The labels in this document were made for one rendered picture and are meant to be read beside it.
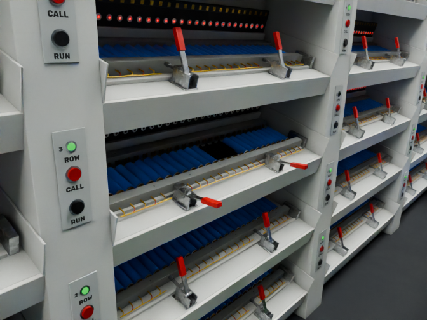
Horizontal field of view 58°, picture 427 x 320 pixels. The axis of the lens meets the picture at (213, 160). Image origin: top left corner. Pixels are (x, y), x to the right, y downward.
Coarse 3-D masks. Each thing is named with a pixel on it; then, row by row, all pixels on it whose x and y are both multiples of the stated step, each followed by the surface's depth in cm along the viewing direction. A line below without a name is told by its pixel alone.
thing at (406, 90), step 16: (384, 16) 144; (384, 32) 145; (400, 32) 141; (416, 32) 138; (400, 80) 145; (416, 80) 141; (400, 96) 146; (416, 96) 144; (416, 112) 148; (416, 128) 153; (384, 144) 154; (400, 144) 150; (400, 176) 152; (384, 192) 158; (400, 208) 162
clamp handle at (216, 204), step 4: (188, 192) 64; (188, 196) 64; (192, 196) 63; (196, 196) 63; (196, 200) 63; (200, 200) 62; (204, 200) 61; (208, 200) 61; (212, 200) 61; (216, 200) 61; (208, 204) 61; (212, 204) 60; (216, 204) 60; (220, 204) 60
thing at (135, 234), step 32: (192, 128) 84; (288, 128) 100; (288, 160) 90; (320, 160) 96; (224, 192) 71; (256, 192) 78; (128, 224) 58; (160, 224) 59; (192, 224) 66; (128, 256) 57
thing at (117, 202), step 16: (288, 144) 92; (224, 160) 77; (240, 160) 79; (256, 160) 83; (176, 176) 68; (192, 176) 69; (208, 176) 73; (128, 192) 60; (144, 192) 62; (160, 192) 64; (112, 208) 58; (144, 208) 60
